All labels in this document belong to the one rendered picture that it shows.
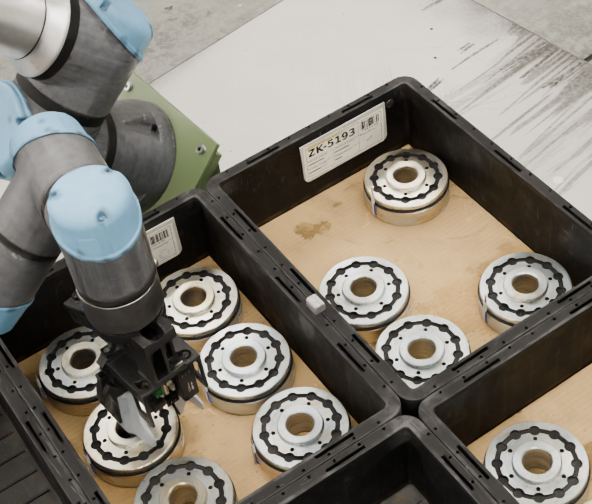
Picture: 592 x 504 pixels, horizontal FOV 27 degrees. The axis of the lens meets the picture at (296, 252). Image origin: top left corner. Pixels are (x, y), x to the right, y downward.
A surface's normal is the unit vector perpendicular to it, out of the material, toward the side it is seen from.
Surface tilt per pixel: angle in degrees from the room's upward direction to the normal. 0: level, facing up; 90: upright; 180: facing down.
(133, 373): 0
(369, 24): 0
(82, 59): 88
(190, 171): 46
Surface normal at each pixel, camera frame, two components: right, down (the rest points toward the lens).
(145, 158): 0.52, 0.11
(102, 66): 0.49, 0.62
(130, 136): 0.53, -0.22
